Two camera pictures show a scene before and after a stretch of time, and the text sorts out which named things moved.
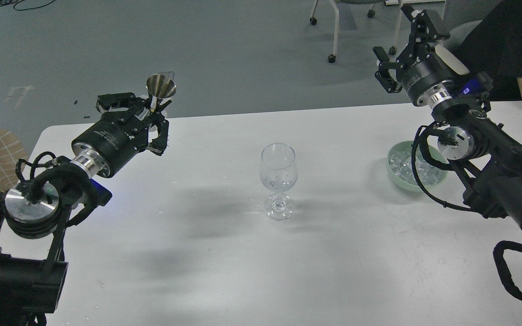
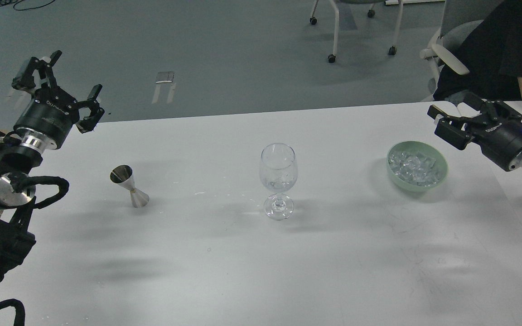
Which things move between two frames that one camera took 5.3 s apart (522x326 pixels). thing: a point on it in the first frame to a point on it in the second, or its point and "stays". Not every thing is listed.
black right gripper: x=418 y=70 to x=505 y=137
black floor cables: x=6 y=2 stays
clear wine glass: x=278 y=173 stays
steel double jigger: x=159 y=86 to x=123 y=175
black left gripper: x=115 y=137 to x=47 y=119
